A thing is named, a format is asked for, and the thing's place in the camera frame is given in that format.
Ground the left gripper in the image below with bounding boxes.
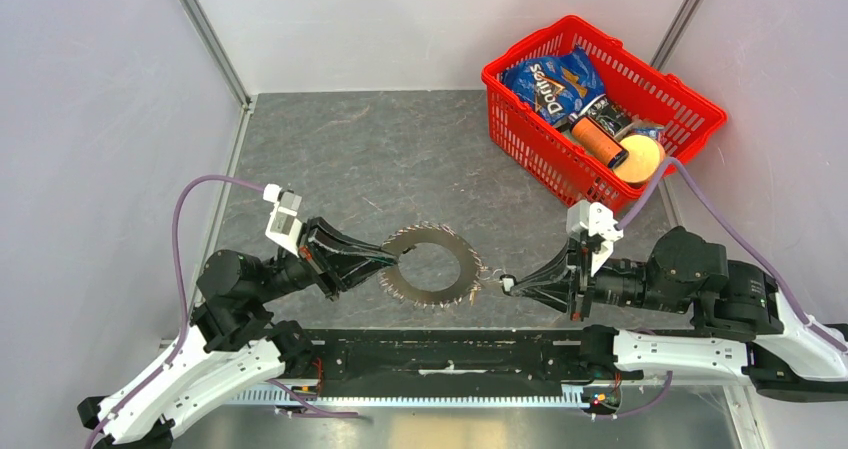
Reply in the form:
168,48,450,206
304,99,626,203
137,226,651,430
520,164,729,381
253,214,400,303

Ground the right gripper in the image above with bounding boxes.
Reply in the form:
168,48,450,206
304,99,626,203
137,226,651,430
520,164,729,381
509,234,689,320

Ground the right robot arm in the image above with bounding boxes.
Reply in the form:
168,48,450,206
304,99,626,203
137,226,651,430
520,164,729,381
500,227,847,403

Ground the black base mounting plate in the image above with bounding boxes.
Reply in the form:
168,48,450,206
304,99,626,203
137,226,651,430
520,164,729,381
278,326,644,400

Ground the orange cylindrical can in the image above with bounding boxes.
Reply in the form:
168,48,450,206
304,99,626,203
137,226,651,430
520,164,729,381
570,116,629,169

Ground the round yellow sponge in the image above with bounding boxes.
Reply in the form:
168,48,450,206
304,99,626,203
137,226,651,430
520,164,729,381
613,135,666,186

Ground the black snack packet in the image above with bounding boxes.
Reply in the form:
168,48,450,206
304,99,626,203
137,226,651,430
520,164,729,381
581,94,633,137

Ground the blue Doritos chip bag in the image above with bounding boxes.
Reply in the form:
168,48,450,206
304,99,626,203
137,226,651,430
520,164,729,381
502,47,606,127

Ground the red plastic basket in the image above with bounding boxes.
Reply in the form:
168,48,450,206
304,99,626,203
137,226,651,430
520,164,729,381
481,15,727,212

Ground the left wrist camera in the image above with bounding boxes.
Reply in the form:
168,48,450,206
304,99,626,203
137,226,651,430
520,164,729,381
263,184,303,257

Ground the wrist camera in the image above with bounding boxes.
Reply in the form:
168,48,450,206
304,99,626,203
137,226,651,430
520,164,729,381
263,184,303,257
566,200,623,276

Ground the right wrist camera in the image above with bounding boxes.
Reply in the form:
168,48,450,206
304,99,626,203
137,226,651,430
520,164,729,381
566,200,623,276

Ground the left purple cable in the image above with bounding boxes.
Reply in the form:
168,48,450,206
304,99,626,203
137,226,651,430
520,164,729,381
82,174,270,449

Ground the purple cable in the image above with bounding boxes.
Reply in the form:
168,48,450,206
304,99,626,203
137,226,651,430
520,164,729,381
82,174,270,449
617,157,848,355

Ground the slotted cable duct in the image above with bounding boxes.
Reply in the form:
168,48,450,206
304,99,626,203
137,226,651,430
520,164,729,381
225,384,591,410

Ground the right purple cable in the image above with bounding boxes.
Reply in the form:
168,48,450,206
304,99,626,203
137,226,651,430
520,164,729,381
617,157,848,355

